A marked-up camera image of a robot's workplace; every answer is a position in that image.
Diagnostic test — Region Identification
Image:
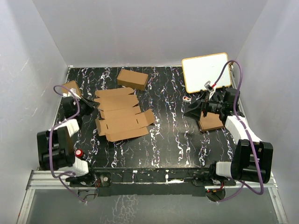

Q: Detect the black base bar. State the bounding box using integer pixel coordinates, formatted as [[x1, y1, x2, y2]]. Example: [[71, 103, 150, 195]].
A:
[[95, 168, 211, 196]]

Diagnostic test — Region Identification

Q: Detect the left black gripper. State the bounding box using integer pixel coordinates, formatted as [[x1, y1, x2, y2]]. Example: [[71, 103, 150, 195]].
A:
[[76, 96, 100, 117]]

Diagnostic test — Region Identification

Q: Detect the red emergency stop button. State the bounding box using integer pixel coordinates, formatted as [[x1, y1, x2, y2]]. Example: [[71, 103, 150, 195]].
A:
[[75, 149, 87, 161]]

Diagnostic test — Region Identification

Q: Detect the small round sticker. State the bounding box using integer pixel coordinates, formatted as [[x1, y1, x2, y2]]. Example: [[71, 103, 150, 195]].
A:
[[183, 96, 192, 103]]

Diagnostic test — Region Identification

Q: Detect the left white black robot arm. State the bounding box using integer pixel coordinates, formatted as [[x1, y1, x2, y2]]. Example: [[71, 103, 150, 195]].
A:
[[37, 96, 100, 186]]

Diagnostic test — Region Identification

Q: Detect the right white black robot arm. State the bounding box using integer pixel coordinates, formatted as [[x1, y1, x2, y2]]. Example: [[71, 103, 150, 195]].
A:
[[184, 88, 273, 185]]

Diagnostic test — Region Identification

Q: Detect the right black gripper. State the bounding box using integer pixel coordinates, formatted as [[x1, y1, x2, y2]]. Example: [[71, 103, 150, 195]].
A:
[[184, 90, 226, 121]]

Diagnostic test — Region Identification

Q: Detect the folded cardboard box back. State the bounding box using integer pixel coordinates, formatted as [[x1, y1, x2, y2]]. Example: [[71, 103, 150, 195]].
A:
[[117, 69, 149, 91]]

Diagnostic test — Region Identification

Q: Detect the yellow framed whiteboard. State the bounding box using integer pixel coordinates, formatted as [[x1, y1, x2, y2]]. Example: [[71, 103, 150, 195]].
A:
[[182, 52, 228, 93]]

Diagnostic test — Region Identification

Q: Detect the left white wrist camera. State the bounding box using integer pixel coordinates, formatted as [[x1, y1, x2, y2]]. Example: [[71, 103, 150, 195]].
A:
[[62, 88, 81, 99]]

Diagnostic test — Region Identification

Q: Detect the small cardboard box left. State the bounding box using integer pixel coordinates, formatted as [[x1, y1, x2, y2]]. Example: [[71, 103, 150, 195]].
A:
[[63, 80, 82, 97]]

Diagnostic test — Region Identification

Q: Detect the flat cardboard stack right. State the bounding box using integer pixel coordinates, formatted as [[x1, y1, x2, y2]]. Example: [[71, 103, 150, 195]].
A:
[[198, 112, 224, 133]]

